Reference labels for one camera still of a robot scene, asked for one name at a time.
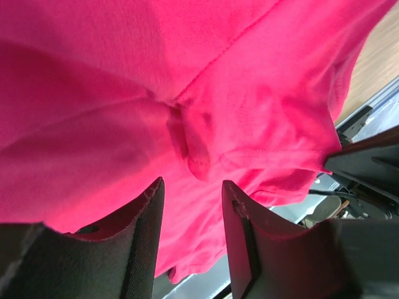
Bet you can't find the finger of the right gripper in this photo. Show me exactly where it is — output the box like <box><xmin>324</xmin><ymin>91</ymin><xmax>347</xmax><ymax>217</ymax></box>
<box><xmin>324</xmin><ymin>126</ymin><xmax>398</xmax><ymax>202</ymax></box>

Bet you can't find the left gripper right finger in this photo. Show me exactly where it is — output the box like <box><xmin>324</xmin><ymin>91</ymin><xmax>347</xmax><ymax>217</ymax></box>
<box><xmin>222</xmin><ymin>181</ymin><xmax>398</xmax><ymax>298</ymax></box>

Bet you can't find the pink red t-shirt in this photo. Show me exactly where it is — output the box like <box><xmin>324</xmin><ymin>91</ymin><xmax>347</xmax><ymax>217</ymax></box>
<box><xmin>1</xmin><ymin>1</ymin><xmax>394</xmax><ymax>283</ymax></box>

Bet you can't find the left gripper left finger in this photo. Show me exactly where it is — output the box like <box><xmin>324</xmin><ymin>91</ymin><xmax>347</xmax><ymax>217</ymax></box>
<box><xmin>1</xmin><ymin>178</ymin><xmax>165</xmax><ymax>298</ymax></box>

